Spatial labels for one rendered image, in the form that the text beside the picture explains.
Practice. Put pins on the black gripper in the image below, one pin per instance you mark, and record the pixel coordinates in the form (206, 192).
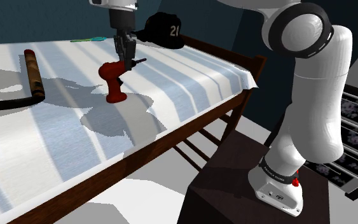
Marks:
(122, 19)

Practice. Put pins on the red power drill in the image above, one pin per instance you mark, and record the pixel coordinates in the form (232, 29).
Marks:
(113, 81)

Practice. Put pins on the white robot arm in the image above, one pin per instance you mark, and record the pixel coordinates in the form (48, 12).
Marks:
(316, 102)

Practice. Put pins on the teal green flat tool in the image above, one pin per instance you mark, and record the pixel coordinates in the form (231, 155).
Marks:
(89, 39)

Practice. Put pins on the black baseball cap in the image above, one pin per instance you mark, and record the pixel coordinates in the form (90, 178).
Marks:
(161, 31)

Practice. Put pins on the wooden bed with striped sheet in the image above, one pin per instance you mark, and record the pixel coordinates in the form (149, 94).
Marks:
(57, 145)

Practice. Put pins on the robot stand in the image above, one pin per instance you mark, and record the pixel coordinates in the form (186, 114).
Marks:
(228, 183)

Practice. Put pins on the grey frame with floral panel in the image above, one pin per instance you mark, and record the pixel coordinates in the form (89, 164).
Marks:
(357, 124)

